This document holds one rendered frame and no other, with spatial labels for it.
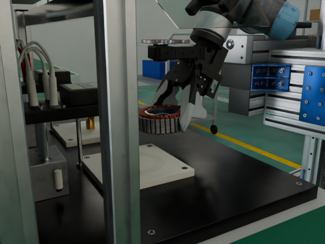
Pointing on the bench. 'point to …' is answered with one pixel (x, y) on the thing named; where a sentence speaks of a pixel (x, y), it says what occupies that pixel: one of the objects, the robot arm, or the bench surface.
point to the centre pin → (90, 124)
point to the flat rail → (57, 12)
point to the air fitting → (58, 180)
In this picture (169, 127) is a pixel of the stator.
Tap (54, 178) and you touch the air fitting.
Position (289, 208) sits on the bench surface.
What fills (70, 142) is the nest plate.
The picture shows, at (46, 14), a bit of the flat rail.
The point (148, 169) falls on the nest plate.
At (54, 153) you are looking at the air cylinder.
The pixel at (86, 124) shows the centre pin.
